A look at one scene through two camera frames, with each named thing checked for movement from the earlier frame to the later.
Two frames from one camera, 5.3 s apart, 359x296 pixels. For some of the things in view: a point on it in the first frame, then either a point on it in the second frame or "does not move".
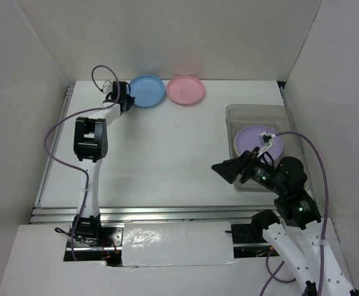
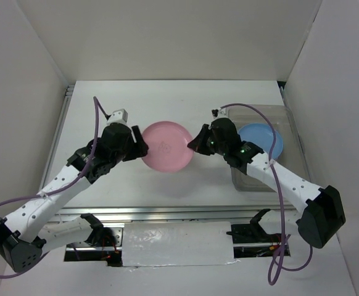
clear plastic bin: [279, 117] does not move
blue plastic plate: [148, 89] to [261, 134]
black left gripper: [131, 100] to [142, 146]
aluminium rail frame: [148, 214] does not move
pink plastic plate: [185, 89] to [168, 145]
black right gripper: [229, 168] to [198, 143]
